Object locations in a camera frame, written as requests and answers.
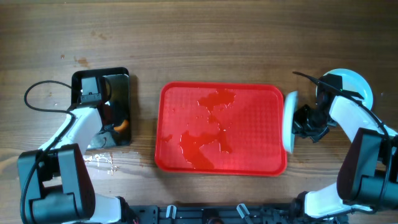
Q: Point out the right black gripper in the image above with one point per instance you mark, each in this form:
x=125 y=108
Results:
x=301 y=121

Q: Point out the red plastic tray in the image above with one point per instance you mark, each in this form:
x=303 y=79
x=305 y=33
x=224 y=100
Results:
x=220 y=128

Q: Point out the orange green scrub sponge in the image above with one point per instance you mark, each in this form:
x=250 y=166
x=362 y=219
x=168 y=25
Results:
x=124 y=126

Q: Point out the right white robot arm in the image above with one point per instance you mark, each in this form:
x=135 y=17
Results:
x=367 y=180

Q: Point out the black water basin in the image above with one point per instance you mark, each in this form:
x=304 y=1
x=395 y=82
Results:
x=88 y=119

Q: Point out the light blue plate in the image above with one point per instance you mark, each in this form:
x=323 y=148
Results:
x=288 y=137
x=351 y=83

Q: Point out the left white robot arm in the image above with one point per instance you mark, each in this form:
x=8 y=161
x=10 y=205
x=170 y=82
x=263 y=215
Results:
x=55 y=184

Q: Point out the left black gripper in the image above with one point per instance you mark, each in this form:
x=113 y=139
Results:
x=104 y=113

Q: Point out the black mounting rail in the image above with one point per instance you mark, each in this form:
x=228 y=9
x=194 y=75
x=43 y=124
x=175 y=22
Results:
x=218 y=214

